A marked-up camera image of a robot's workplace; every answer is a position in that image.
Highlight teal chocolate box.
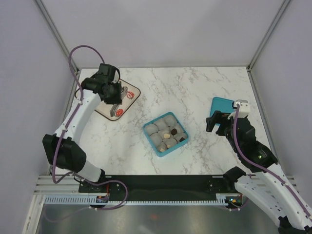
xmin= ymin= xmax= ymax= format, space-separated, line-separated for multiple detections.
xmin=143 ymin=112 xmax=189 ymax=157

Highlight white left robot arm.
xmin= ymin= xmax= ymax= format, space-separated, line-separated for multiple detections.
xmin=42 ymin=63 xmax=122 ymax=192

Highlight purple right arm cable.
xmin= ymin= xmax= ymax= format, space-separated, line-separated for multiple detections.
xmin=233 ymin=103 xmax=312 ymax=219

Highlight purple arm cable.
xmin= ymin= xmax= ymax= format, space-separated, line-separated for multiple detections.
xmin=233 ymin=103 xmax=312 ymax=219
xmin=43 ymin=45 xmax=129 ymax=223

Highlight strawberry print tray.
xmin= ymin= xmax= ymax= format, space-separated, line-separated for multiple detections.
xmin=95 ymin=79 xmax=141 ymax=121

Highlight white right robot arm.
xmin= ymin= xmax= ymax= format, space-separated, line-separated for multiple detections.
xmin=206 ymin=111 xmax=312 ymax=234

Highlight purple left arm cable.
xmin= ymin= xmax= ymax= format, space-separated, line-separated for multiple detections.
xmin=43 ymin=45 xmax=129 ymax=223

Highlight metal tongs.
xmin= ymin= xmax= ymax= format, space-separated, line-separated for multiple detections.
xmin=110 ymin=86 xmax=128 ymax=117

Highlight teal box lid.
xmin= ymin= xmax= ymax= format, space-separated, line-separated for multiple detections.
xmin=210 ymin=97 xmax=236 ymax=117

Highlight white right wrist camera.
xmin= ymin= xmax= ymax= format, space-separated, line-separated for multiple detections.
xmin=228 ymin=99 xmax=250 ymax=119

